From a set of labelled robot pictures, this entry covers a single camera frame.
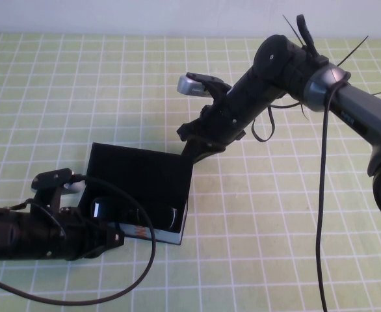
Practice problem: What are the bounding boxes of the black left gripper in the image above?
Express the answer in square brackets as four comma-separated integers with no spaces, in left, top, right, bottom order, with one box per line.
[57,207,125,261]

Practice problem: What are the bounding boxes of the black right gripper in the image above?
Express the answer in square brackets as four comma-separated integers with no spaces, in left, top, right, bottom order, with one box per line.
[177,94,247,164]

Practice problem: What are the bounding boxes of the black-framed glasses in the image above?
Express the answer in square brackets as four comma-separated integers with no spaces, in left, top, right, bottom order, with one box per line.
[91,196,178,230]

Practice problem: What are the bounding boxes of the black printed glasses case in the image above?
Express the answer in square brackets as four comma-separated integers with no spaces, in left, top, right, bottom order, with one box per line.
[76,142,193,245]

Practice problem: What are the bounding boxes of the black zip tie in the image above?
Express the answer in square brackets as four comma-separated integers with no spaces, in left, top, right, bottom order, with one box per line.
[282,14,306,46]
[337,35,370,68]
[250,103,276,142]
[268,99,309,122]

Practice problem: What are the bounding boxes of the long black left camera cable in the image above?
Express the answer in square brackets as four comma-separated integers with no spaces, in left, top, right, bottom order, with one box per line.
[0,174,157,306]

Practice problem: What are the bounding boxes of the long black camera cable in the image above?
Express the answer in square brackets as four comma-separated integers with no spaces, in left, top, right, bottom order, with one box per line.
[0,174,157,306]
[315,73,352,312]

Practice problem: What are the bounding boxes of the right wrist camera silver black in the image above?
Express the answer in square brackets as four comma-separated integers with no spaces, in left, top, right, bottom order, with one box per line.
[176,71,232,105]

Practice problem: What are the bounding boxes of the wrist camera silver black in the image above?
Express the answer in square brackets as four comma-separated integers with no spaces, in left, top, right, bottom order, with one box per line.
[31,168,85,209]
[176,71,232,105]

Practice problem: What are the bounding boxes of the thin black wire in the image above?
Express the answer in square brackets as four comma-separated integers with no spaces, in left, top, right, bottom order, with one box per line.
[1,199,65,235]

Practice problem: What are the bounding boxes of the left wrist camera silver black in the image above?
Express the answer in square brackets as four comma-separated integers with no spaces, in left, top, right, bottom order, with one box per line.
[31,168,85,209]

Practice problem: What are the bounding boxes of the long black right camera cable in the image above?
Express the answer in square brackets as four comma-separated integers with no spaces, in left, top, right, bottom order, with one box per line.
[315,73,352,312]

